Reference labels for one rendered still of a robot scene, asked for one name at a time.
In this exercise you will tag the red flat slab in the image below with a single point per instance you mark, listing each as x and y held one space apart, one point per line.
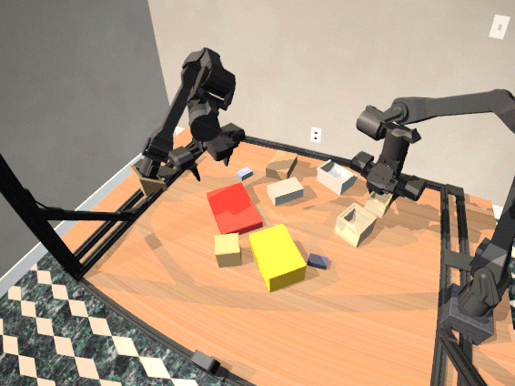
233 210

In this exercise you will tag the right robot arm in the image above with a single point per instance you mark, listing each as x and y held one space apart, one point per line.
490 264

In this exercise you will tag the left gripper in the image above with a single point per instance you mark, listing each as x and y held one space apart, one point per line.
181 158

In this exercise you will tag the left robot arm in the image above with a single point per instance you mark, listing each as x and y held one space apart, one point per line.
203 121

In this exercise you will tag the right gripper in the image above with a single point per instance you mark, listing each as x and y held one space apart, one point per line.
415 186

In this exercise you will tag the yellow block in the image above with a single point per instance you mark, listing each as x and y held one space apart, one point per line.
277 257

